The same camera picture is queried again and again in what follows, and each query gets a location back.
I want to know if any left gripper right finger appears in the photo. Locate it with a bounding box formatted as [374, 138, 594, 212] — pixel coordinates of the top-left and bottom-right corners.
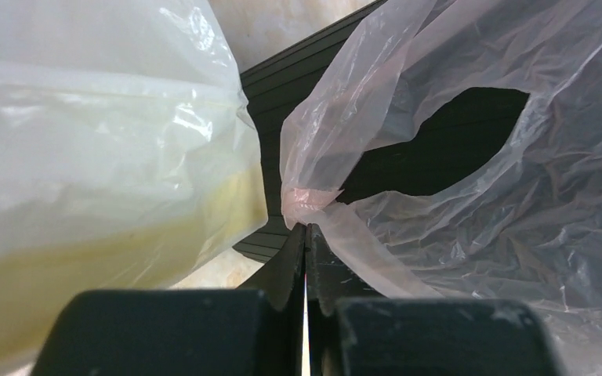
[306, 225, 564, 375]

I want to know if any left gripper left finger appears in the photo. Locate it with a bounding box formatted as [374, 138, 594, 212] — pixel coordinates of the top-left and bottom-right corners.
[32, 225, 306, 375]

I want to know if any pink plastic trash bag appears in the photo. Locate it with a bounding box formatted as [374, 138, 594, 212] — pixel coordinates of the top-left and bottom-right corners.
[280, 1, 602, 375]

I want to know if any clear yellow-rimmed trash bag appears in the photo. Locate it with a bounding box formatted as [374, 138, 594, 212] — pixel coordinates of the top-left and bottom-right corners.
[0, 1, 267, 374]

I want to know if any black plastic trash bin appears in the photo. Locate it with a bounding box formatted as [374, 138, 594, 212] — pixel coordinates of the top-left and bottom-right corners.
[235, 4, 528, 262]

